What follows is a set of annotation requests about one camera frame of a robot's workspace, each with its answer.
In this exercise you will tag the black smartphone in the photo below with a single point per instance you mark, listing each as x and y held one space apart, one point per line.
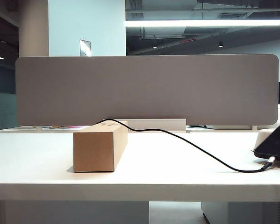
277 144

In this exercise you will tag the silver phone stand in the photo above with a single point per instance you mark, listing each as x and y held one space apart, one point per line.
262 137

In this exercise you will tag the grey fabric desk divider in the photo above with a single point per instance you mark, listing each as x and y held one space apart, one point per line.
153 88

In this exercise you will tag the brown cardboard box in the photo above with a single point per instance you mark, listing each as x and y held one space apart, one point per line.
93 151

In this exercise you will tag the pink printed booklet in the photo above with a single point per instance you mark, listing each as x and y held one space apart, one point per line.
69 127

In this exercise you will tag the red illuminated sign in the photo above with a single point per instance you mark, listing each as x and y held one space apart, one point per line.
188 41

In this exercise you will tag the long ceiling light strip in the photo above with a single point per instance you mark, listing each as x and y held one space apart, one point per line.
200 23

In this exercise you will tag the white desk modesty panel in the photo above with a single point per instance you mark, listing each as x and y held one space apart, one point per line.
72 213

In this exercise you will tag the dark glass partition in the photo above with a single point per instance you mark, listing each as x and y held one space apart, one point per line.
4 70

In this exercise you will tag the framed wall poster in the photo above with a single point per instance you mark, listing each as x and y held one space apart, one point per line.
85 48

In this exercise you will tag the white divider bracket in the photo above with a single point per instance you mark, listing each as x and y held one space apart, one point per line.
254 128

